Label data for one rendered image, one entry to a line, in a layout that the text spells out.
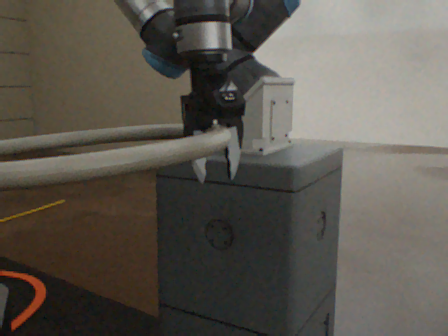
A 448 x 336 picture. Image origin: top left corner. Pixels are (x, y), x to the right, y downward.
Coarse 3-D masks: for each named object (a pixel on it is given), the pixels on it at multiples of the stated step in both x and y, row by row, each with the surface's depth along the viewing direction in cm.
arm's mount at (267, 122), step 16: (272, 80) 116; (288, 80) 125; (256, 96) 114; (272, 96) 118; (288, 96) 127; (256, 112) 115; (272, 112) 118; (288, 112) 129; (256, 128) 115; (272, 128) 119; (288, 128) 130; (256, 144) 117; (272, 144) 121; (288, 144) 130
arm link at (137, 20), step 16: (128, 0) 90; (144, 0) 89; (160, 0) 90; (128, 16) 92; (144, 16) 89; (160, 16) 88; (144, 32) 89; (160, 32) 87; (144, 48) 91; (160, 48) 88; (176, 48) 87; (160, 64) 89; (176, 64) 89
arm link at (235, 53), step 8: (232, 32) 119; (232, 40) 120; (240, 40) 120; (232, 48) 121; (240, 48) 121; (248, 48) 122; (256, 48) 124; (232, 56) 121; (240, 56) 121; (216, 64) 121; (224, 64) 121
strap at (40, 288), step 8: (0, 272) 251; (8, 272) 251; (16, 272) 251; (32, 280) 241; (40, 288) 231; (40, 296) 223; (32, 304) 215; (40, 304) 215; (24, 312) 207; (32, 312) 207; (16, 320) 200; (24, 320) 200
